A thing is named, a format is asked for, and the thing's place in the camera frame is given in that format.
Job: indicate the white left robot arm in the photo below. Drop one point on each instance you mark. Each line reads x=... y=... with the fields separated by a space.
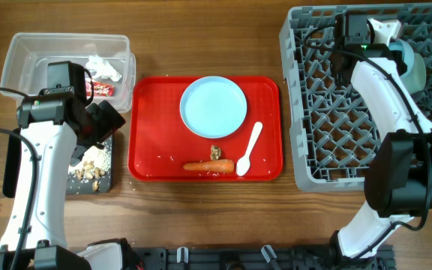
x=56 y=127

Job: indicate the black tray bin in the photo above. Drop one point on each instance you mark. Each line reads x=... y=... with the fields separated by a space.
x=12 y=166

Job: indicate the rice and food waste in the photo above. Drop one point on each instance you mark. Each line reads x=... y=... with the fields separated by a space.
x=94 y=173

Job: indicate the white plastic spoon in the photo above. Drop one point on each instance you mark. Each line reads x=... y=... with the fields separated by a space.
x=244 y=163

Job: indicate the clear plastic bin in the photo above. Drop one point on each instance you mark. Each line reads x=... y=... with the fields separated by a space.
x=27 y=59

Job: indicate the light blue plate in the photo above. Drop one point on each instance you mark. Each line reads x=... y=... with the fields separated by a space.
x=213 y=107

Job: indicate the orange carrot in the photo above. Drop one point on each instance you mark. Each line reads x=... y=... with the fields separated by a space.
x=216 y=166

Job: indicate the crumpled white tissue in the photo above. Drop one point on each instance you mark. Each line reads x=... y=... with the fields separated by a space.
x=101 y=68

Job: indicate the brown food scrap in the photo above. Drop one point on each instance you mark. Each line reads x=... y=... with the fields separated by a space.
x=216 y=153

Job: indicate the mint green bowl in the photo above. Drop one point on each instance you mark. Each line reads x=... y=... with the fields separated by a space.
x=416 y=81

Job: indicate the light blue bowl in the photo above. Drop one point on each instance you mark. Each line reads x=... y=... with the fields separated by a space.
x=405 y=57

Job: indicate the red plastic tray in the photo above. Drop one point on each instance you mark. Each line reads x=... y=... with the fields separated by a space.
x=160 y=144

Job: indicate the grey dishwasher rack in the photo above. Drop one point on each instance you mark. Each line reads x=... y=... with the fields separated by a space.
x=333 y=137

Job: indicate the red foil wrapper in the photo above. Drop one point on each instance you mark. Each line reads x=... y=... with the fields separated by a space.
x=100 y=89

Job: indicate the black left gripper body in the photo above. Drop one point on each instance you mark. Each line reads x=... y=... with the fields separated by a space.
x=103 y=124

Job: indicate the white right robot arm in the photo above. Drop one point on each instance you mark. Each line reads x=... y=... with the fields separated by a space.
x=385 y=70

